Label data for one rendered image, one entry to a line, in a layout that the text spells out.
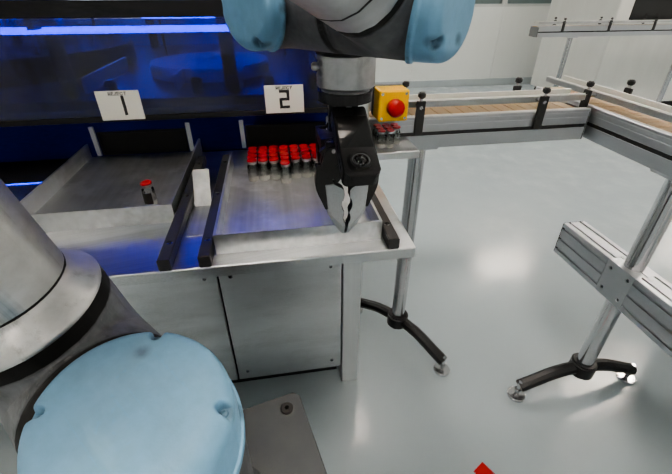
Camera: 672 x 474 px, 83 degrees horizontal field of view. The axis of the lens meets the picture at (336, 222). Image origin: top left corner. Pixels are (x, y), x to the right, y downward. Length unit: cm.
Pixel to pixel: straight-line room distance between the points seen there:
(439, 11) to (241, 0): 18
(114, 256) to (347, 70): 44
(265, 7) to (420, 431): 130
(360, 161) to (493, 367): 131
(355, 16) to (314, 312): 103
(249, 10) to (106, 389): 31
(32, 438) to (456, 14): 37
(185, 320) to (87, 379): 95
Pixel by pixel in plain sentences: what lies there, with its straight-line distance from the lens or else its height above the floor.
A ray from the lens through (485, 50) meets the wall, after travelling 629.
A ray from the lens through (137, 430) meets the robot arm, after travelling 27.
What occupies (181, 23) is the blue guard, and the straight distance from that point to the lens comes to 88.
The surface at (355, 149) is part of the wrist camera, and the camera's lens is 46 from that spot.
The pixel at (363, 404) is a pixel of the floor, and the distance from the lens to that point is 146.
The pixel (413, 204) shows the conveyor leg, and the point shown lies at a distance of 124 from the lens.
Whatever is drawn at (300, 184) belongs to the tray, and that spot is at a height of 88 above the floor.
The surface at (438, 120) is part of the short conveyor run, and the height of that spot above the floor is 92.
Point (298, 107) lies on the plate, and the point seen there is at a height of 100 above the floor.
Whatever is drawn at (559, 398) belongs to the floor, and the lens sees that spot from 167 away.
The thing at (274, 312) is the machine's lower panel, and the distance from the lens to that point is 121.
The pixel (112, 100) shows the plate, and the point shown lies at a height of 103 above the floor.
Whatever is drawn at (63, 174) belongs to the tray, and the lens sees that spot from 97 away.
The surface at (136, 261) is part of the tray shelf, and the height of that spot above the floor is 88.
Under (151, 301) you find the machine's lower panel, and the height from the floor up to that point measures 48.
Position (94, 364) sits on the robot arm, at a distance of 30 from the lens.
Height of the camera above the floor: 123
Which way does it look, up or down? 32 degrees down
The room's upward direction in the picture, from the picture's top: straight up
